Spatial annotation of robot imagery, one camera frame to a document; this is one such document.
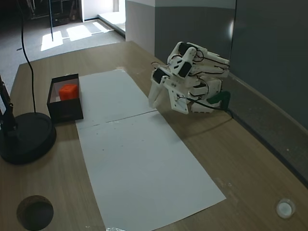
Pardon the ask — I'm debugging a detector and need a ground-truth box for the orange cube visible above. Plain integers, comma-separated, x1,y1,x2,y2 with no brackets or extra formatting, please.
59,83,80,102

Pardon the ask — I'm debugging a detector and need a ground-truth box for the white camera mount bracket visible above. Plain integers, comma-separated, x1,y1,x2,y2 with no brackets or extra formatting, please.
167,81,189,114

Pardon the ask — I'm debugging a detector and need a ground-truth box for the green table clamp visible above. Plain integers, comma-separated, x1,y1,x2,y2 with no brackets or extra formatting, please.
207,90,231,109

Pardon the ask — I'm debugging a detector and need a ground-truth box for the black stand cable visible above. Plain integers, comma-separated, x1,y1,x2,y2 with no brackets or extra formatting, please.
21,0,37,114

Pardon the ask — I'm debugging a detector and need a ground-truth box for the black round stand base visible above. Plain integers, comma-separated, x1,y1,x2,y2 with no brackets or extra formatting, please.
0,112,57,166

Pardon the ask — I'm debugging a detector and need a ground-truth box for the small white round cap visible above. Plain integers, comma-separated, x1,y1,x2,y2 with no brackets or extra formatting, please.
276,198,296,219

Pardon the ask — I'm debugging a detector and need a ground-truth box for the white paper sheet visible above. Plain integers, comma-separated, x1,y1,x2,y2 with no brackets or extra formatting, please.
75,112,227,231
78,69,158,128

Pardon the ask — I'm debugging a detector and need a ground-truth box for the thin dark metal pole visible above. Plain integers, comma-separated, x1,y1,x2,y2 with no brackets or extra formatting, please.
49,0,54,42

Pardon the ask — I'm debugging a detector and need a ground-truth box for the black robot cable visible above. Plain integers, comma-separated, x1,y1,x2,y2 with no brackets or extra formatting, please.
186,96,233,118

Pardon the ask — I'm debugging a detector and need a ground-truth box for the dark brown open box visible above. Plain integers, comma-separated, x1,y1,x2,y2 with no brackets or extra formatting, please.
47,73,85,124

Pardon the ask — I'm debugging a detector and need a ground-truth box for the black stand pole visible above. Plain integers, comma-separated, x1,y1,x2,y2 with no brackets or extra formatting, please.
0,73,19,136

